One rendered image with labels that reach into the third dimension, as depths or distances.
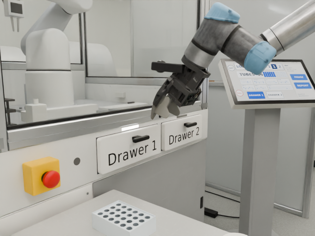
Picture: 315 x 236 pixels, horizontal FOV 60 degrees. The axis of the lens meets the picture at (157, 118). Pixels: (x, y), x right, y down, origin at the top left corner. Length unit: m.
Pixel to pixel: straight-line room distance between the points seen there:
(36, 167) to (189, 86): 0.42
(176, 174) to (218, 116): 1.51
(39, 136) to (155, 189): 0.54
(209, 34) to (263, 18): 1.79
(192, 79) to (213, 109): 1.92
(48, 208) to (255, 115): 1.20
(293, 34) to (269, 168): 1.08
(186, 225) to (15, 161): 0.42
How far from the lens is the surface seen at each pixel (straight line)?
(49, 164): 0.70
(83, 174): 0.82
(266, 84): 1.60
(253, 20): 2.51
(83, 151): 0.80
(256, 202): 1.79
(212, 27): 0.70
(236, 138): 2.58
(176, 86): 0.74
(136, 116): 0.94
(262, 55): 0.68
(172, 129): 1.08
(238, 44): 0.68
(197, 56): 0.71
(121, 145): 0.87
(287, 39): 0.81
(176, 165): 1.18
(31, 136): 0.72
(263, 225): 1.89
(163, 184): 1.13
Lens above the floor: 1.12
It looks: 9 degrees down
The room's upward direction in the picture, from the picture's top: straight up
